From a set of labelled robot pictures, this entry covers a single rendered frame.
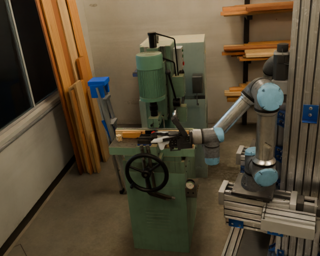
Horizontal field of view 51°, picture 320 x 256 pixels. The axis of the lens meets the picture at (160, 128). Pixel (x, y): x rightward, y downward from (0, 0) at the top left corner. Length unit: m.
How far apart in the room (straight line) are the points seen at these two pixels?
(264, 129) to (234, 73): 3.03
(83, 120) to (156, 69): 1.66
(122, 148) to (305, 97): 1.20
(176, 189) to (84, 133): 1.63
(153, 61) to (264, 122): 0.85
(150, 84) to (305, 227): 1.22
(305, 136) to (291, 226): 0.48
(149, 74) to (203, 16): 2.45
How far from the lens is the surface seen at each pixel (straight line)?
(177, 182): 2.40
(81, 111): 3.66
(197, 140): 1.65
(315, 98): 1.93
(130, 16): 4.67
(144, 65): 2.19
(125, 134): 2.49
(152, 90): 2.22
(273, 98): 1.62
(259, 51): 4.17
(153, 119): 2.33
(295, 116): 1.97
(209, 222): 3.05
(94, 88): 3.09
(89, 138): 3.77
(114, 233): 3.04
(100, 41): 4.83
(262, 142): 1.73
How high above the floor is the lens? 1.93
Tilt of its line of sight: 23 degrees down
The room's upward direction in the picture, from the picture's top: 5 degrees counter-clockwise
